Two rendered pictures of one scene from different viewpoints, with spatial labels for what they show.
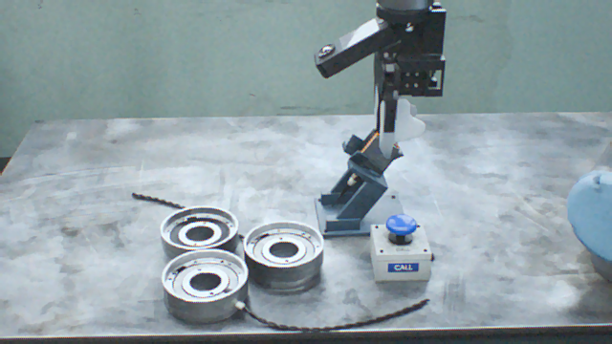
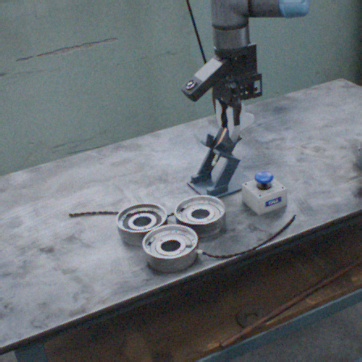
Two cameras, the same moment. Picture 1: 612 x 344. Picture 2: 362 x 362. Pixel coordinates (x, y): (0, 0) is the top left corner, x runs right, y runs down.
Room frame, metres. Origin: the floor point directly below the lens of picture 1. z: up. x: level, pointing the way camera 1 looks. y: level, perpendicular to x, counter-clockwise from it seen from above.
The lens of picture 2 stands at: (-0.08, 0.40, 1.50)
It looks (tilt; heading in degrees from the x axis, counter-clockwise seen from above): 30 degrees down; 340
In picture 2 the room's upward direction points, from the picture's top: 6 degrees counter-clockwise
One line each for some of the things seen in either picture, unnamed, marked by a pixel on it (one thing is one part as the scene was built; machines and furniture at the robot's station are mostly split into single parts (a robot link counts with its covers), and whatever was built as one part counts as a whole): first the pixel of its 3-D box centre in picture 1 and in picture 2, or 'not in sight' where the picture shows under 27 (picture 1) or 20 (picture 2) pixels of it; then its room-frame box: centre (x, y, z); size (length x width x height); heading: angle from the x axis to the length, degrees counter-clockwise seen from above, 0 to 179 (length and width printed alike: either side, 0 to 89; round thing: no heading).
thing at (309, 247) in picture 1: (283, 255); (200, 217); (0.83, 0.03, 0.82); 0.08 x 0.08 x 0.02
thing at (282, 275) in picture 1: (283, 254); (200, 216); (0.83, 0.03, 0.82); 0.10 x 0.10 x 0.04
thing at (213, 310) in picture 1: (206, 287); (170, 249); (0.76, 0.12, 0.82); 0.10 x 0.10 x 0.04
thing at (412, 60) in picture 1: (406, 50); (235, 73); (0.96, -0.13, 1.06); 0.09 x 0.08 x 0.12; 95
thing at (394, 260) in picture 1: (404, 251); (266, 193); (0.83, -0.13, 0.82); 0.08 x 0.07 x 0.05; 92
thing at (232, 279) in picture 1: (206, 287); (170, 249); (0.76, 0.12, 0.82); 0.08 x 0.08 x 0.02
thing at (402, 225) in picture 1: (401, 235); (263, 183); (0.83, -0.12, 0.85); 0.04 x 0.04 x 0.05
